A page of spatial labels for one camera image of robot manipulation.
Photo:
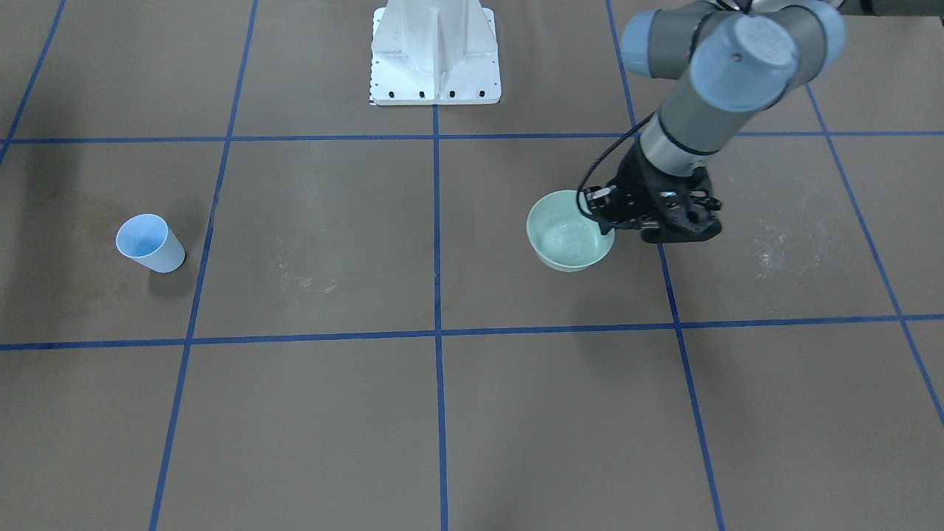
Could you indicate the light blue plastic cup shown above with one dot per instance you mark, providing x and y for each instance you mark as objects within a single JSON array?
[{"x": 147, "y": 240}]

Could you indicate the light green bowl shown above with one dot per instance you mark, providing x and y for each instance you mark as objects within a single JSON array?
[{"x": 561, "y": 237}]

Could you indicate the white camera pedestal column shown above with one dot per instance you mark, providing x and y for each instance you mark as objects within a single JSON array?
[{"x": 434, "y": 53}]

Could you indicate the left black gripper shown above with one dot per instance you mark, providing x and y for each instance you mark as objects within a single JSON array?
[{"x": 636, "y": 181}]

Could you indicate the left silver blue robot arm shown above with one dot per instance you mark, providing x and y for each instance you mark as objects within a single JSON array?
[{"x": 726, "y": 66}]

